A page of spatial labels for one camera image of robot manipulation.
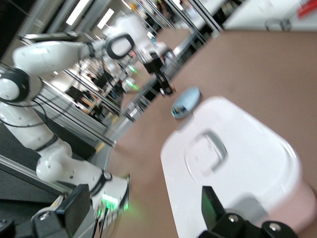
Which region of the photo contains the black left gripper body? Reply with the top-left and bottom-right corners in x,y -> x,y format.
143,58 -> 164,75

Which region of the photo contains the light blue round plate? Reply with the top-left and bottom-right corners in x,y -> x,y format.
170,86 -> 202,120

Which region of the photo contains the ceiling light panel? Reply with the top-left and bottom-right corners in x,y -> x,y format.
97,7 -> 115,29
65,0 -> 91,25

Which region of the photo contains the white lidded storage box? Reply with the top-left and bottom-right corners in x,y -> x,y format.
160,96 -> 317,238

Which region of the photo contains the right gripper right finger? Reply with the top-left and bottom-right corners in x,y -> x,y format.
198,185 -> 298,238

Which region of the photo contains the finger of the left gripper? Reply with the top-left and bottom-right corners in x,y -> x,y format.
156,73 -> 167,96
162,73 -> 175,96

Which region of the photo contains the thick black base cable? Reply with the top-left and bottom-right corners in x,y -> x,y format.
94,210 -> 111,238

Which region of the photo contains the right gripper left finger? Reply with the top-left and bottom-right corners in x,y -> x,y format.
0,184 -> 93,238

